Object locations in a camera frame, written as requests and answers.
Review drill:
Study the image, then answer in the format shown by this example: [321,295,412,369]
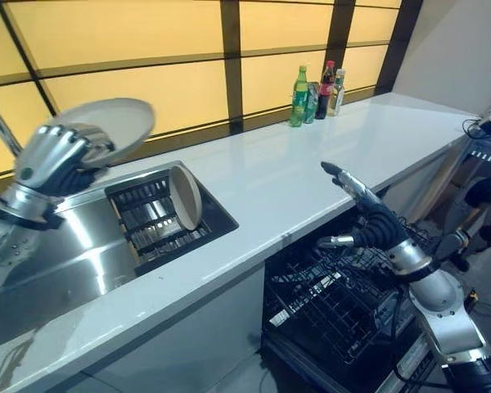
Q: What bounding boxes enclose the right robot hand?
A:
[317,160,408,250]

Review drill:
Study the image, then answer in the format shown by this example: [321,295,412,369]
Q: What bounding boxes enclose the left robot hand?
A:
[17,122,116,197]

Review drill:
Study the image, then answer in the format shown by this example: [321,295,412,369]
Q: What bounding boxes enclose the white round plate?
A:
[47,97,156,168]

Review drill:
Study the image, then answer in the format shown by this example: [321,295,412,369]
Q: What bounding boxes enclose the stainless steel sink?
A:
[0,179,146,312]

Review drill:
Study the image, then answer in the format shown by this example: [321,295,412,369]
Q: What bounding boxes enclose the clear bottle yellow liquid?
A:
[327,68,347,117]

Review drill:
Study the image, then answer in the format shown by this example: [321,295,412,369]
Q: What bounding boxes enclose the black dish drying rack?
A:
[105,161,239,278]

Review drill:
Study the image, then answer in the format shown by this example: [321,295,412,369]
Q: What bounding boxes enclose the green soda can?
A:
[302,81,321,124]

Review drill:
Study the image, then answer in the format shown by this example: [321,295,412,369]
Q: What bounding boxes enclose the dark cola bottle red cap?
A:
[315,60,336,120]

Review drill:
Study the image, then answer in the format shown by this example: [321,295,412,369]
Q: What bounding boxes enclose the green plastic soda bottle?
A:
[288,65,310,128]

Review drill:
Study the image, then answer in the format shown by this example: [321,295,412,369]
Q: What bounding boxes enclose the beige round plate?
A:
[169,165,202,231]

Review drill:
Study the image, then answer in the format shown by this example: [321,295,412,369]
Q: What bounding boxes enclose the black wire dishwasher rack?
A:
[262,237,410,372]

